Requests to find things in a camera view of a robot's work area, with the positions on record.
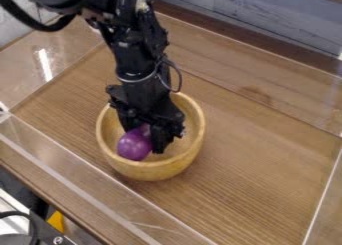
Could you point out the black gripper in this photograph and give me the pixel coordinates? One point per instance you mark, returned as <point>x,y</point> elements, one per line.
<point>143,101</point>

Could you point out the purple toy eggplant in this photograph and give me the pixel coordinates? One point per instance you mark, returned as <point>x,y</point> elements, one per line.
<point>134,145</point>

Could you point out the brown wooden bowl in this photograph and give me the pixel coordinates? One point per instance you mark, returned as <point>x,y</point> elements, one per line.
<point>158,166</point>

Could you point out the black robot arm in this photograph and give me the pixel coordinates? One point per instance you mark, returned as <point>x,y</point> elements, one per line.
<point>137,40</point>

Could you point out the yellow black machine base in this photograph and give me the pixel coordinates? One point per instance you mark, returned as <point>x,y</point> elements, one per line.
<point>26,229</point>

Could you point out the clear acrylic tray wall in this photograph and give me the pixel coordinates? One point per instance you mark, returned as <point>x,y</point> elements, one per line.
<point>85,187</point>

